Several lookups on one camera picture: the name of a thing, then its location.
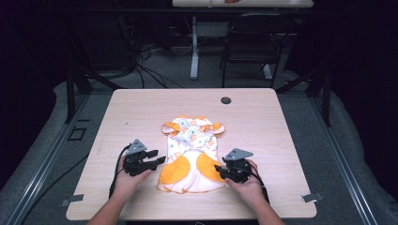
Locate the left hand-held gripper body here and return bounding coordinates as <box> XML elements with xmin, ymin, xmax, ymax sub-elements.
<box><xmin>122</xmin><ymin>138</ymin><xmax>154</xmax><ymax>177</ymax></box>

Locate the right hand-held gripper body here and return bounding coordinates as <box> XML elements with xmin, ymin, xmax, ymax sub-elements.
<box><xmin>222</xmin><ymin>147</ymin><xmax>254</xmax><ymax>185</ymax></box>

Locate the white and orange small garment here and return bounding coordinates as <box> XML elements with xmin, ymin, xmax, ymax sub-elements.
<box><xmin>157</xmin><ymin>114</ymin><xmax>226</xmax><ymax>195</ymax></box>

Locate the person's right hand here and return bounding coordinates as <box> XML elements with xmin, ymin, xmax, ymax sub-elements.
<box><xmin>224</xmin><ymin>158</ymin><xmax>268</xmax><ymax>208</ymax></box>

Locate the person's left hand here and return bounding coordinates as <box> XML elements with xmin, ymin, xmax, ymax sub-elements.
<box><xmin>113</xmin><ymin>155</ymin><xmax>153</xmax><ymax>201</ymax></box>

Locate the black folding chair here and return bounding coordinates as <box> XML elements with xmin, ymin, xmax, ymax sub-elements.
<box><xmin>219</xmin><ymin>12</ymin><xmax>296</xmax><ymax>90</ymax></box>

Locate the white table with white legs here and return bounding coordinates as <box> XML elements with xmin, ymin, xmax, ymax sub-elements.
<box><xmin>171</xmin><ymin>0</ymin><xmax>314</xmax><ymax>81</ymax></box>

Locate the left hand-held gripper black cable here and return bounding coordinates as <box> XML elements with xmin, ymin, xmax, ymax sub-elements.
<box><xmin>108</xmin><ymin>143</ymin><xmax>131</xmax><ymax>200</ymax></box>

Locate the hand-held gripper black cable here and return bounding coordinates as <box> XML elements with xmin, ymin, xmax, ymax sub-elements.
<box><xmin>249</xmin><ymin>162</ymin><xmax>270</xmax><ymax>204</ymax></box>
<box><xmin>108</xmin><ymin>143</ymin><xmax>131</xmax><ymax>200</ymax></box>

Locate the right hand-held gripper black cable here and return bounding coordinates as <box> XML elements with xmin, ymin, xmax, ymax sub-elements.
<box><xmin>249</xmin><ymin>162</ymin><xmax>270</xmax><ymax>204</ymax></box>

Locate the grey metal table bracket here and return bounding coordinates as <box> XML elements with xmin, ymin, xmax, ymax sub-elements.
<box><xmin>60</xmin><ymin>193</ymin><xmax>85</xmax><ymax>208</ymax></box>
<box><xmin>300</xmin><ymin>191</ymin><xmax>325</xmax><ymax>204</ymax></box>

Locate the black floor cable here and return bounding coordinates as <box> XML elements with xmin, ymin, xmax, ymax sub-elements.
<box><xmin>27</xmin><ymin>152</ymin><xmax>91</xmax><ymax>215</ymax></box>

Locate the bundle of black floor cables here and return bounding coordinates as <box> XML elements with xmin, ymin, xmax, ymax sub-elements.
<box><xmin>125</xmin><ymin>40</ymin><xmax>186</xmax><ymax>90</ymax></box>

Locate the black metal frame stand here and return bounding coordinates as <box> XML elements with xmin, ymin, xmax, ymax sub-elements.
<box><xmin>63</xmin><ymin>59</ymin><xmax>124</xmax><ymax>125</ymax></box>
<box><xmin>274</xmin><ymin>65</ymin><xmax>333</xmax><ymax>128</ymax></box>

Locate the aluminium floor rail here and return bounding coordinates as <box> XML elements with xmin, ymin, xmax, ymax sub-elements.
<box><xmin>5</xmin><ymin>93</ymin><xmax>92</xmax><ymax>225</ymax></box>
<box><xmin>309</xmin><ymin>93</ymin><xmax>380</xmax><ymax>225</ymax></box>

